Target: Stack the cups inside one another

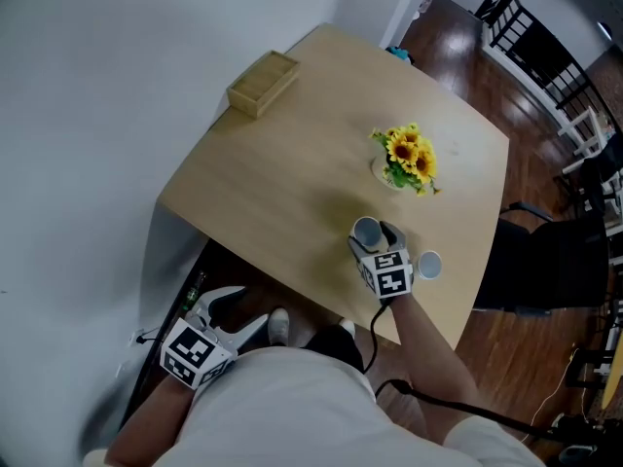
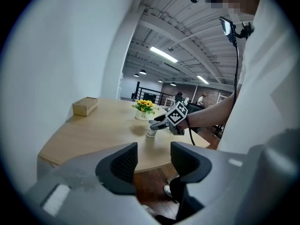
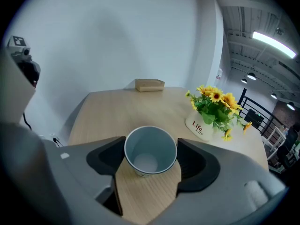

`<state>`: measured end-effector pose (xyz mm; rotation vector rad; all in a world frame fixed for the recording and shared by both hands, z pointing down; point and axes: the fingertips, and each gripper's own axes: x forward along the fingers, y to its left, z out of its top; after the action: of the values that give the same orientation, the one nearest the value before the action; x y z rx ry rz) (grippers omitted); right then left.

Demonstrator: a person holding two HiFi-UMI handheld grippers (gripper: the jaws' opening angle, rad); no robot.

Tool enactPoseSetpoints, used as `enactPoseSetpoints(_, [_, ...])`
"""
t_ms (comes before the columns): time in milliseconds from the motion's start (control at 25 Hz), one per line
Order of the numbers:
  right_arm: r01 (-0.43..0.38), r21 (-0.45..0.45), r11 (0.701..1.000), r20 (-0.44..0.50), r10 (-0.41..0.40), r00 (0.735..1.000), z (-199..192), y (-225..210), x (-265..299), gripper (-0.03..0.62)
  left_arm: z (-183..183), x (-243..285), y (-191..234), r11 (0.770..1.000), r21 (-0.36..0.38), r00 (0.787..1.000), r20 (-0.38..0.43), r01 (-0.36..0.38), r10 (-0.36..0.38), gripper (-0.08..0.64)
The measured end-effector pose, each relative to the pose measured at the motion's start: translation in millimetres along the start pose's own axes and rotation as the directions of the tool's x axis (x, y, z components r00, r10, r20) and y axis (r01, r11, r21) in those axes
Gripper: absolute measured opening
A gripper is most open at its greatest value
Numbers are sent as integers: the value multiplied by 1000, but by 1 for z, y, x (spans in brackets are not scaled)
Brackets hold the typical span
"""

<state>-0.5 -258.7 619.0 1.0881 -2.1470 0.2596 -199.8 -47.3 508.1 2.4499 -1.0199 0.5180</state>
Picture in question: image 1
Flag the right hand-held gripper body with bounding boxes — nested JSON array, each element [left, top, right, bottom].
[[357, 246, 416, 302]]

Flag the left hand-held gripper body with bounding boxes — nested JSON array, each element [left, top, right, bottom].
[[160, 304, 239, 391]]

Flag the grey cup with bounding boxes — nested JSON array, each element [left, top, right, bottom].
[[417, 250, 444, 280], [351, 216, 385, 252]]

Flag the person's right forearm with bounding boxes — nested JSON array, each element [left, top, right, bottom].
[[387, 292, 483, 449]]

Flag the person's left forearm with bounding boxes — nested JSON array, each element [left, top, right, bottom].
[[104, 372, 199, 467]]

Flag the green bottle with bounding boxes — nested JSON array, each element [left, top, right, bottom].
[[183, 270, 208, 310]]

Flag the person's white left shoe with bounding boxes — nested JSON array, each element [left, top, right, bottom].
[[268, 307, 291, 347]]

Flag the potted yellow sunflowers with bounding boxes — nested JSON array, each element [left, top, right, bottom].
[[368, 123, 443, 198]]

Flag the person's black trousers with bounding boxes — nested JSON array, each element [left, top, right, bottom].
[[301, 324, 366, 374]]

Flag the person's white shirt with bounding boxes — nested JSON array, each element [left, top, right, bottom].
[[82, 345, 546, 467]]

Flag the black office chair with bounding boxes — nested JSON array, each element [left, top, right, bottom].
[[472, 200, 612, 316]]

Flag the wooden box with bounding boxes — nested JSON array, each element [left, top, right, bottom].
[[226, 50, 302, 120]]

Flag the black metal railing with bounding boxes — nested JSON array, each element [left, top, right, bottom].
[[474, 0, 623, 130]]

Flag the yellow board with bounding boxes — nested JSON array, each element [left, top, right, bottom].
[[601, 331, 623, 411]]

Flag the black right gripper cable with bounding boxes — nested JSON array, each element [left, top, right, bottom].
[[362, 298, 561, 441]]

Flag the thin yellow cable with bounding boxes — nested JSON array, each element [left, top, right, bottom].
[[528, 347, 580, 430]]

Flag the white wooden rail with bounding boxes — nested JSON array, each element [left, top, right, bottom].
[[557, 106, 609, 174]]

